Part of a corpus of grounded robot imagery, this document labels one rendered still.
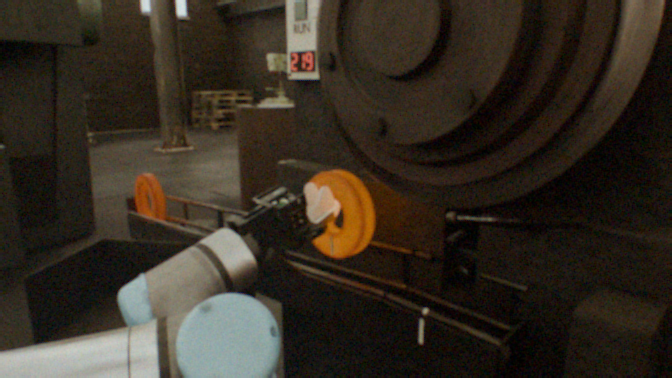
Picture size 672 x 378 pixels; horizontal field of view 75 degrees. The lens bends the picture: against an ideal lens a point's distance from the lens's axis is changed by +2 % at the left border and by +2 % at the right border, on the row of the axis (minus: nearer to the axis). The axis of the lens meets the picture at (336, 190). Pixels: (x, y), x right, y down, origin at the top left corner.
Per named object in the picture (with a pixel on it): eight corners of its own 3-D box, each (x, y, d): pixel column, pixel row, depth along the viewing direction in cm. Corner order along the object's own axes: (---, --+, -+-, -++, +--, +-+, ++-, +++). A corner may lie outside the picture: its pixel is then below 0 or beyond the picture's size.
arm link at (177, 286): (152, 370, 56) (109, 309, 58) (232, 311, 63) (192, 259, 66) (151, 350, 49) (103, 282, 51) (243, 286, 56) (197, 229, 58)
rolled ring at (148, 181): (151, 176, 134) (162, 174, 136) (131, 172, 148) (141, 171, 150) (159, 234, 137) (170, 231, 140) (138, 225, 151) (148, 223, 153)
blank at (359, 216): (311, 169, 83) (297, 170, 80) (373, 169, 72) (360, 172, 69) (317, 248, 85) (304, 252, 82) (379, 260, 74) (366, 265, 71)
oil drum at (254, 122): (280, 196, 418) (277, 102, 397) (323, 208, 378) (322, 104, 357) (226, 208, 377) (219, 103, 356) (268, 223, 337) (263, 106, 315)
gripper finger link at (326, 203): (348, 176, 73) (309, 200, 67) (354, 206, 75) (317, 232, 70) (335, 173, 75) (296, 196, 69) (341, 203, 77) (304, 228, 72)
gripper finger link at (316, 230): (339, 213, 71) (300, 240, 66) (341, 221, 71) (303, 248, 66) (320, 207, 74) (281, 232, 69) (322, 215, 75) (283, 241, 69)
